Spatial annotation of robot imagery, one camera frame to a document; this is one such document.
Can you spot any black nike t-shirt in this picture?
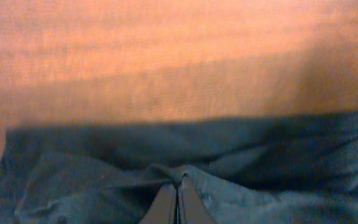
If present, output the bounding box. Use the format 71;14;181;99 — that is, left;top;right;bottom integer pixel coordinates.
0;111;358;223

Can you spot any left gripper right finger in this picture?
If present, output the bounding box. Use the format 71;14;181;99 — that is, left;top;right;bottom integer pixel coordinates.
177;177;216;224

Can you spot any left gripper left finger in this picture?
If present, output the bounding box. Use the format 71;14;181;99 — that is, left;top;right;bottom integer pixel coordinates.
139;184;177;224

